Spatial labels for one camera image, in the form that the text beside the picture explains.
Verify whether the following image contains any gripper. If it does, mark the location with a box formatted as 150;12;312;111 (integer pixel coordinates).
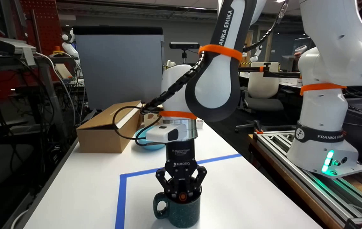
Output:
155;139;208;200

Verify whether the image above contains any dark green speckled mug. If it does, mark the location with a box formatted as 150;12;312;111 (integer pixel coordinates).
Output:
153;187;202;229

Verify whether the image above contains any light blue bowl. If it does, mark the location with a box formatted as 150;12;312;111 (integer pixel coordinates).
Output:
135;125;166;151

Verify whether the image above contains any blue tape outline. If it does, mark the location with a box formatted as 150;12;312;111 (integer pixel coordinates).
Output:
115;153;243;229

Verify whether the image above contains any small cardboard box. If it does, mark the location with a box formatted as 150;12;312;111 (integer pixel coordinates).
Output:
143;111;163;128

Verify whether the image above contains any long cardboard box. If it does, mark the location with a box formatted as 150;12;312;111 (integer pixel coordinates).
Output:
76;101;143;154

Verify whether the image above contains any white office chair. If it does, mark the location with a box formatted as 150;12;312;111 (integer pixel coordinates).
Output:
234;61;286;133

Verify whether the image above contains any grey partition panel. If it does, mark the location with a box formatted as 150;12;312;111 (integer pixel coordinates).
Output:
73;26;166;111

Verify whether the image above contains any black mounting bar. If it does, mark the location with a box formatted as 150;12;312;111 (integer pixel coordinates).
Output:
238;62;303;79

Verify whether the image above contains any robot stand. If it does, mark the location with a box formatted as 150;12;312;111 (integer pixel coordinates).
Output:
247;128;362;229

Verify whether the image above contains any white humanoid robot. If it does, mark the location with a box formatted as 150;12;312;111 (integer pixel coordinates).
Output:
61;26;82;61

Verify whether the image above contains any black equipment rack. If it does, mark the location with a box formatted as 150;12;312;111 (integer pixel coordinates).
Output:
0;52;77;198

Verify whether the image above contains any red pegboard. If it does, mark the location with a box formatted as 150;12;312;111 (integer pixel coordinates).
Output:
18;0;64;56

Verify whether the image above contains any white box device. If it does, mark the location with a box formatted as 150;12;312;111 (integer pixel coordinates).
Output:
0;37;37;66

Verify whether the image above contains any camera on mount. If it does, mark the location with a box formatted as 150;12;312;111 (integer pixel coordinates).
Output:
169;42;200;65

